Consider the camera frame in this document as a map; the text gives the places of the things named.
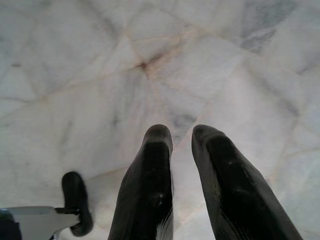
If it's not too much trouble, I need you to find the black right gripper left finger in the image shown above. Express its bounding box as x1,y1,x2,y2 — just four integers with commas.
107,123,175,240

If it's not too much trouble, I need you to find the black robot right foot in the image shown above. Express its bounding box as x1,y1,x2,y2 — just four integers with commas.
61,170,94,237

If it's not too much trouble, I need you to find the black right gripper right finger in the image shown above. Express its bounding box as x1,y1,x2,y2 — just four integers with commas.
191,124,305,240

